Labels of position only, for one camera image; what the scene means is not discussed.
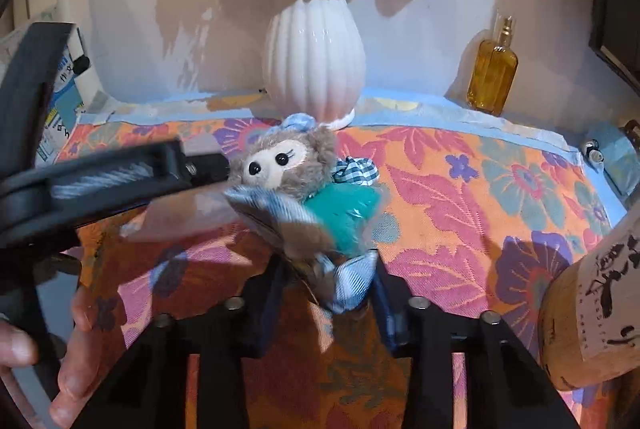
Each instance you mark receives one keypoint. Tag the white box blue print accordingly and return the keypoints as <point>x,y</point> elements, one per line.
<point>62,104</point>

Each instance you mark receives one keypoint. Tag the white ribbed vase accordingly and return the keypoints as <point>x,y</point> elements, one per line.
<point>315,59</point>

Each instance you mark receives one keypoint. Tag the beige printed container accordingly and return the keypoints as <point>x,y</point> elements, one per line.
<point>595,309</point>

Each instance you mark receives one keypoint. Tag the person's left hand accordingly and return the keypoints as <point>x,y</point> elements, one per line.
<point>82,359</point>

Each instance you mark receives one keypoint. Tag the black television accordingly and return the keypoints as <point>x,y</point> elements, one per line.
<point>617,24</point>

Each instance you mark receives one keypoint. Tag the grey plush toy teal body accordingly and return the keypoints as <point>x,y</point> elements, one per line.
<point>300,189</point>

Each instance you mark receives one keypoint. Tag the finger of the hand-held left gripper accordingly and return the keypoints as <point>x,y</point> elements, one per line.
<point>150,171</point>

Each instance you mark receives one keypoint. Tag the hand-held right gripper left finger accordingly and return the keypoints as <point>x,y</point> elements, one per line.
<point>262,314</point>

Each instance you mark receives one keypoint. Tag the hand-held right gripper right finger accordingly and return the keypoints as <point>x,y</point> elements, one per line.
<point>392,309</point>

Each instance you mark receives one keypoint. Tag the small silver black object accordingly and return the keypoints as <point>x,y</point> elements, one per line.
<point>594,152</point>

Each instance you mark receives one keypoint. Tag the floral orange tablecloth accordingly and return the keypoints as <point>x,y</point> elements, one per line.
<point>450,189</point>

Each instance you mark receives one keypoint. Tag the amber perfume bottle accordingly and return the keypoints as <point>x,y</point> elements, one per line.
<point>492,76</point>

